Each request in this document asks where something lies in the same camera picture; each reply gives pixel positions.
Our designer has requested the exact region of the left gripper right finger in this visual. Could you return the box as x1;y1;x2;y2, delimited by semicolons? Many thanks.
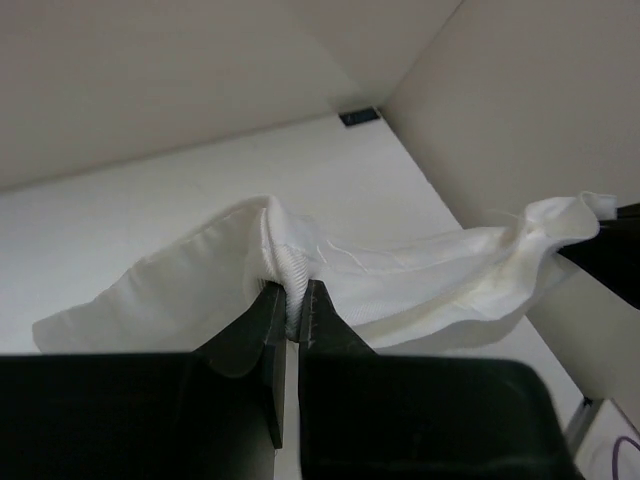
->
298;281;579;479

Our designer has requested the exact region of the right blue corner label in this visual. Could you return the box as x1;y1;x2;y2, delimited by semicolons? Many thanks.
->
338;107;381;128

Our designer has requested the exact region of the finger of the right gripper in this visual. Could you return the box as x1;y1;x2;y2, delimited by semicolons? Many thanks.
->
559;203;640;310

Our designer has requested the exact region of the white pleated skirt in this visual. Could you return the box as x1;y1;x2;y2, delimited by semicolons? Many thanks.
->
32;192;617;353

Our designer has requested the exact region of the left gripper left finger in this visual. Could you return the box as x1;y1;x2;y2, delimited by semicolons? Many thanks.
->
1;283;286;479

